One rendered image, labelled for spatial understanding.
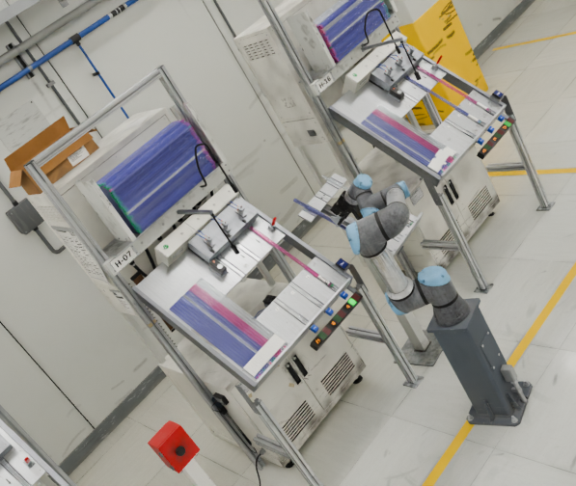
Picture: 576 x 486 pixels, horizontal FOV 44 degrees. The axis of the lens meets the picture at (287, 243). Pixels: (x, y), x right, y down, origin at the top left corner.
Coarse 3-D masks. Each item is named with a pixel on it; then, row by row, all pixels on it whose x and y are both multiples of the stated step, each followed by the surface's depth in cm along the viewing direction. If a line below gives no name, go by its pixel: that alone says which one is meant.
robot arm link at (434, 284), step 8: (424, 272) 292; (432, 272) 290; (440, 272) 288; (416, 280) 292; (424, 280) 288; (432, 280) 286; (440, 280) 285; (448, 280) 288; (424, 288) 288; (432, 288) 287; (440, 288) 287; (448, 288) 288; (424, 296) 289; (432, 296) 289; (440, 296) 288; (448, 296) 289; (432, 304) 294; (440, 304) 291
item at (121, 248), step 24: (120, 96) 311; (96, 120) 306; (192, 120) 333; (216, 168) 335; (96, 192) 299; (120, 216) 306; (120, 240) 319; (120, 264) 311; (360, 336) 365; (408, 384) 362
